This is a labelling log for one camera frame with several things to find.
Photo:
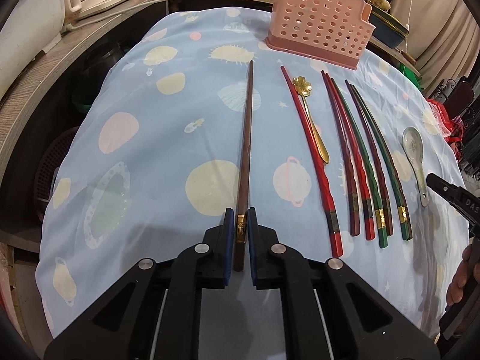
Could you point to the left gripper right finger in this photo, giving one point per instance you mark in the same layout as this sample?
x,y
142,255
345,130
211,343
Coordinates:
x,y
265,268

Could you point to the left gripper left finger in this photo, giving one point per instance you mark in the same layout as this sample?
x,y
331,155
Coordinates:
x,y
216,271

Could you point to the dark brown chopstick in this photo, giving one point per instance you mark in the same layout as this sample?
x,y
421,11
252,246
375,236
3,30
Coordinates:
x,y
244,176

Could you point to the bright red chopstick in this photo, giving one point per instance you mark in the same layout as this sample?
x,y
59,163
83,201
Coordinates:
x,y
327,201

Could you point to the maroon chopstick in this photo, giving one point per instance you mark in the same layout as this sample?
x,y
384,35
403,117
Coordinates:
x,y
351,191

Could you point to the right hand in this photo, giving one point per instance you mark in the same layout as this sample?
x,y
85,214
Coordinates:
x,y
458,282

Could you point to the blue patterned tablecloth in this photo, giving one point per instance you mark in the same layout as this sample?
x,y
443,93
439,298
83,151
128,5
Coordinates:
x,y
156,162

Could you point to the purple brown chopstick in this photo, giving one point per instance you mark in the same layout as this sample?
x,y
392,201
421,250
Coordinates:
x,y
386,205

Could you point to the dark green chopstick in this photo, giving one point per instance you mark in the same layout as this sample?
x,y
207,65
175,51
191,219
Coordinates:
x,y
402,208

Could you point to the gold flower spoon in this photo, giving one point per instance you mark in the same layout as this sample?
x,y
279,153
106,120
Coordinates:
x,y
304,88

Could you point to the white ceramic spoon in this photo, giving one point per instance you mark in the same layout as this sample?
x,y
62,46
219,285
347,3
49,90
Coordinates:
x,y
413,148

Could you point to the red plastic bag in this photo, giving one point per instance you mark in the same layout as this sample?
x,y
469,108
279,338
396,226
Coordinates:
x,y
452,130

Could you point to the pink perforated utensil basket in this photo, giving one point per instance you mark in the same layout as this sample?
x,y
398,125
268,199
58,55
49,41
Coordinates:
x,y
333,31

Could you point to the stacked yellow blue bowls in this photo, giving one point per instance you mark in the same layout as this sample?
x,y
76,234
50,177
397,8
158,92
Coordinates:
x,y
388,29

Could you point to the white plastic bin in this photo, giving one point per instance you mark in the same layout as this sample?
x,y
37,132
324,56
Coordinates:
x,y
32,27

